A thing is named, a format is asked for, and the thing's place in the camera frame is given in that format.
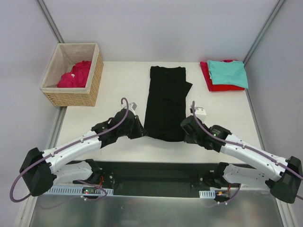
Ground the black daisy print t-shirt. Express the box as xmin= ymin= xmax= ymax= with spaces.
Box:
xmin=144 ymin=66 xmax=192 ymax=142

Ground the red t-shirt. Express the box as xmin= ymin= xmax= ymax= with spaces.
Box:
xmin=200 ymin=59 xmax=246 ymax=92

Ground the teal t-shirt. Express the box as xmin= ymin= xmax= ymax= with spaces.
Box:
xmin=207 ymin=60 xmax=249 ymax=89

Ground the wicker basket with liner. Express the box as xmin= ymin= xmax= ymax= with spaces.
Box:
xmin=40 ymin=43 xmax=104 ymax=107

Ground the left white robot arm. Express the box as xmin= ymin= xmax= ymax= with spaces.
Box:
xmin=19 ymin=109 xmax=147 ymax=197

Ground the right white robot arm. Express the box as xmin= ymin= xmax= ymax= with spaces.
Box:
xmin=180 ymin=115 xmax=303 ymax=204

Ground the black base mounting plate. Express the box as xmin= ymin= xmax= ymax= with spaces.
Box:
xmin=72 ymin=160 xmax=242 ymax=197

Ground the pink t-shirt in basket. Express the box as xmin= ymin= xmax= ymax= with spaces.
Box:
xmin=57 ymin=61 xmax=91 ymax=88

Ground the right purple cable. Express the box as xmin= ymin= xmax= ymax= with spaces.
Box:
xmin=191 ymin=101 xmax=303 ymax=208

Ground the purple cable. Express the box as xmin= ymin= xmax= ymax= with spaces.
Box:
xmin=191 ymin=101 xmax=303 ymax=208
xmin=10 ymin=97 xmax=130 ymax=210

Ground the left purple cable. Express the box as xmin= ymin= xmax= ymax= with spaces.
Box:
xmin=10 ymin=97 xmax=130 ymax=210

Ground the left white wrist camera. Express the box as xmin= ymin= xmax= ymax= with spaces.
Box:
xmin=121 ymin=102 xmax=137 ymax=115

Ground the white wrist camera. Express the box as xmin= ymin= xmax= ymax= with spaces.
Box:
xmin=121 ymin=102 xmax=137 ymax=115
xmin=190 ymin=107 xmax=206 ymax=122

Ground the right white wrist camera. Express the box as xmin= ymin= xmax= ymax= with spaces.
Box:
xmin=190 ymin=107 xmax=206 ymax=122

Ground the right white cable duct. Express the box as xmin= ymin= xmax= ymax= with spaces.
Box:
xmin=199 ymin=190 xmax=216 ymax=199

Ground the white cable duct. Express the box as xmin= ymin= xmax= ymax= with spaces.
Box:
xmin=199 ymin=190 xmax=216 ymax=199
xmin=44 ymin=186 xmax=114 ymax=196

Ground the left white cable duct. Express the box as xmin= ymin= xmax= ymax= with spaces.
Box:
xmin=44 ymin=186 xmax=114 ymax=196

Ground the left aluminium frame post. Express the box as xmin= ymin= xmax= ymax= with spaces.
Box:
xmin=35 ymin=0 xmax=64 ymax=44

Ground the aluminium frame post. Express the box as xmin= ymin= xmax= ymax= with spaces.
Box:
xmin=238 ymin=0 xmax=287 ymax=71
xmin=35 ymin=0 xmax=64 ymax=44

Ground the right aluminium frame post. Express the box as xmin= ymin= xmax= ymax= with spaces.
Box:
xmin=238 ymin=0 xmax=287 ymax=71

